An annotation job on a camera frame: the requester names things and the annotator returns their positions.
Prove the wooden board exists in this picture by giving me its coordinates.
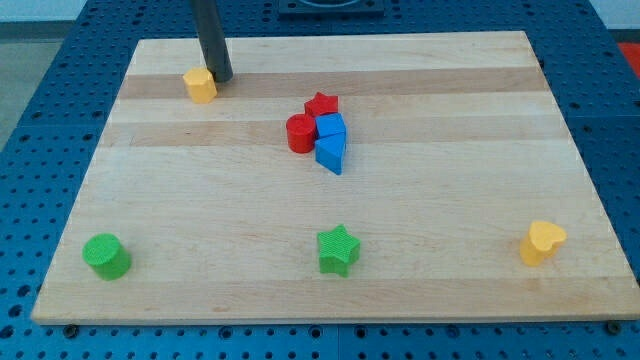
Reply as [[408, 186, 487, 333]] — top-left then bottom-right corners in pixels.
[[32, 31, 639, 325]]

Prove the red star block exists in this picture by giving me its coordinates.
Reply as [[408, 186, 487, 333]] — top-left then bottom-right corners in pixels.
[[304, 92, 339, 117]]

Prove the red cylinder block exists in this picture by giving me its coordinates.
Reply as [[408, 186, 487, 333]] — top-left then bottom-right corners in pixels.
[[286, 113, 317, 154]]

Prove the green star block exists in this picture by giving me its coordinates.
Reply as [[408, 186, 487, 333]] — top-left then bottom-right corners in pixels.
[[316, 224, 361, 278]]

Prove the yellow hexagon block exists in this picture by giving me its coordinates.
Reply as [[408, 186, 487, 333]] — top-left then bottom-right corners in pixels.
[[182, 67, 218, 104]]

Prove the blue triangle block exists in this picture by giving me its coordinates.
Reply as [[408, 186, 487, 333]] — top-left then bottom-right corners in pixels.
[[315, 133, 346, 175]]

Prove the green cylinder block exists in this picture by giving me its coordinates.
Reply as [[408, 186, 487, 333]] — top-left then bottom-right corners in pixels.
[[82, 233, 132, 281]]

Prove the yellow heart block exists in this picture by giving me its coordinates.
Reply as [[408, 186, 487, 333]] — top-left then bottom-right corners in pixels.
[[519, 221, 568, 267]]

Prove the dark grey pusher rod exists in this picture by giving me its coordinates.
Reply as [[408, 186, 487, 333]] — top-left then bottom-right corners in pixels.
[[189, 0, 234, 83]]

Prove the blue cube block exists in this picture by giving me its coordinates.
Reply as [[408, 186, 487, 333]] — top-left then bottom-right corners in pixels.
[[315, 113, 346, 138]]

